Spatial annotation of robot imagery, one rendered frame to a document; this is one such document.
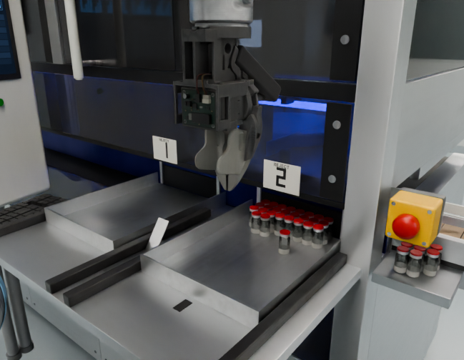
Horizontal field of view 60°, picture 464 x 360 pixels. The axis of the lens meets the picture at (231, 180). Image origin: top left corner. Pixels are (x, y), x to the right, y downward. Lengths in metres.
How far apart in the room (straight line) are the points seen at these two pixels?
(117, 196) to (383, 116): 0.71
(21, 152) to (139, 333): 0.89
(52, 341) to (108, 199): 1.12
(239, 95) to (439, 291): 0.49
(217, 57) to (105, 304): 0.43
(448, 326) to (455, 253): 1.43
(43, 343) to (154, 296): 1.44
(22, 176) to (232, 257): 0.82
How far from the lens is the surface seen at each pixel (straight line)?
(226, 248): 0.83
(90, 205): 1.08
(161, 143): 1.03
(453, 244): 0.85
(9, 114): 1.37
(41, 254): 0.89
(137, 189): 1.16
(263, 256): 0.80
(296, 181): 0.80
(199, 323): 0.64
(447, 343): 2.17
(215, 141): 0.55
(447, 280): 0.83
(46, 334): 2.16
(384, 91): 0.70
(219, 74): 0.49
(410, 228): 0.70
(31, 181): 1.44
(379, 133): 0.71
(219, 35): 0.48
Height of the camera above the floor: 1.28
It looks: 19 degrees down
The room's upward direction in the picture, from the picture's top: straight up
